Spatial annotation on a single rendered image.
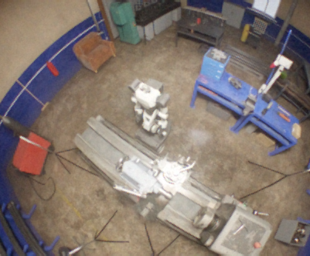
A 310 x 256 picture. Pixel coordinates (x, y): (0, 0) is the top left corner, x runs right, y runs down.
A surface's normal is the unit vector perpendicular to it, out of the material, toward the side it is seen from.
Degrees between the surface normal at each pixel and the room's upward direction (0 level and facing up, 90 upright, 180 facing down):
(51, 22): 90
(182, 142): 0
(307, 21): 90
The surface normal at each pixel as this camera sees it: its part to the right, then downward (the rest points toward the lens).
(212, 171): -0.08, -0.40
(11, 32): 0.81, 0.50
